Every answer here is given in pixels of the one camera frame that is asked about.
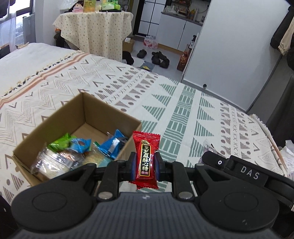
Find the blue green snack packet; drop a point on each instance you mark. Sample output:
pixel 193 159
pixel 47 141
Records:
pixel 80 145

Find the water bottle pack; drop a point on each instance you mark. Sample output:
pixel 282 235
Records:
pixel 150 42

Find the dotted tablecloth table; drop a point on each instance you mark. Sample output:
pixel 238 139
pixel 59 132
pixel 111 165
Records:
pixel 100 33

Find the red candy packet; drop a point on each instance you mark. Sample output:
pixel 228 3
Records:
pixel 143 167

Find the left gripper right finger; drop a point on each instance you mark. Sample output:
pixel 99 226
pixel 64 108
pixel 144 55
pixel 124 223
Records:
pixel 178 175

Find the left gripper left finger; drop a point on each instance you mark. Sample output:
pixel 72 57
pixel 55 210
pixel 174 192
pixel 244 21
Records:
pixel 111 176

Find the blue orange snack packet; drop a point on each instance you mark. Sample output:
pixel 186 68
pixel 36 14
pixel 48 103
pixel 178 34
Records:
pixel 113 145

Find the patterned bed cover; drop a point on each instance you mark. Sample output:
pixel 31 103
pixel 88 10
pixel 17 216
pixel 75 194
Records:
pixel 38 79

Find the white cake packet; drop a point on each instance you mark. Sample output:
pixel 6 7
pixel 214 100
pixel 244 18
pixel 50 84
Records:
pixel 97 158

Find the clear barcode cake packet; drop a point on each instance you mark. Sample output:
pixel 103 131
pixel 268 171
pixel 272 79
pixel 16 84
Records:
pixel 52 164

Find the clear nut bar packet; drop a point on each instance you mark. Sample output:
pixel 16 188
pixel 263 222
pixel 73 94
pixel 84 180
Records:
pixel 207 146

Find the cardboard box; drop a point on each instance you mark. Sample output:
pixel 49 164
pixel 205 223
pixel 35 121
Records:
pixel 85 117

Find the red drink bottle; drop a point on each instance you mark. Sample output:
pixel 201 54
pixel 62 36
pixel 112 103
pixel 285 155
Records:
pixel 182 62

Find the black shoe pair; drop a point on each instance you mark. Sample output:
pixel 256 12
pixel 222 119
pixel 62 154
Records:
pixel 159 59

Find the white plastic bag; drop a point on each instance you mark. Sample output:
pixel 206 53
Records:
pixel 288 155

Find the small cardboard box floor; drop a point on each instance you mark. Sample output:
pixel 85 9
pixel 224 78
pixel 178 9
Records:
pixel 128 44

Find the hanging dark clothes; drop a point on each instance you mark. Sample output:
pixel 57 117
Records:
pixel 282 40

